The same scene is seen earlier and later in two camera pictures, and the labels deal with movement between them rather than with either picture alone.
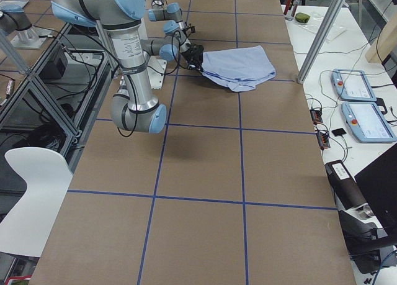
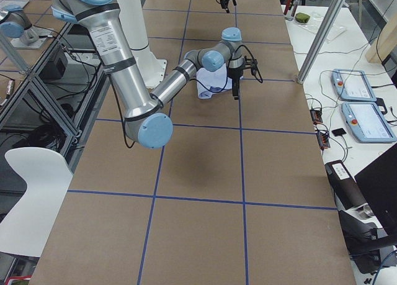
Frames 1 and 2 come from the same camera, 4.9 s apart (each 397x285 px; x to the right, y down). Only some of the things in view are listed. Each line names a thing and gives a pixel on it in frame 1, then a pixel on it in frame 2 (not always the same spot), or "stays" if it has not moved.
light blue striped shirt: x=239 y=68 → x=208 y=82
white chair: x=48 y=175 stays
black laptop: x=378 y=182 stays
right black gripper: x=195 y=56 → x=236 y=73
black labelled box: x=347 y=193 stays
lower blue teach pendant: x=367 y=122 stays
